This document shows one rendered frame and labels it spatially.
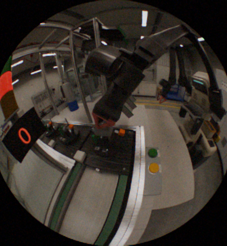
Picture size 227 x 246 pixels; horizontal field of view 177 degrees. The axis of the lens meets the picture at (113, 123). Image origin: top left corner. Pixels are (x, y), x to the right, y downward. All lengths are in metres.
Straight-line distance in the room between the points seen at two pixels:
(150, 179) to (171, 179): 0.18
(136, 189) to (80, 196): 0.23
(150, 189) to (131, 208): 0.09
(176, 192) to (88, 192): 0.41
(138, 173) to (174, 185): 0.24
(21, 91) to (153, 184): 11.09
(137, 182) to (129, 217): 0.14
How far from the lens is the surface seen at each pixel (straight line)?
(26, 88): 11.05
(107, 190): 0.34
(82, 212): 0.39
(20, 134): 0.21
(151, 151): 0.34
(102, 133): 0.26
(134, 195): 0.30
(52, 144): 0.52
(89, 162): 0.33
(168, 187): 0.45
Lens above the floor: 1.25
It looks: 37 degrees down
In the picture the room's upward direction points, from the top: 8 degrees counter-clockwise
